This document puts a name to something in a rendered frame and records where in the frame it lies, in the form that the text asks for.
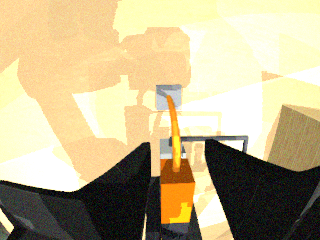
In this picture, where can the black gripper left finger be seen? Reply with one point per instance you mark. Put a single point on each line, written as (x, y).
(111, 207)

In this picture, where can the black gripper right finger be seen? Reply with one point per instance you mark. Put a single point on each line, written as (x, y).
(260, 200)

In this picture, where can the dark grey power strip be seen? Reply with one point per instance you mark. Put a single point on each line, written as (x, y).
(152, 209)

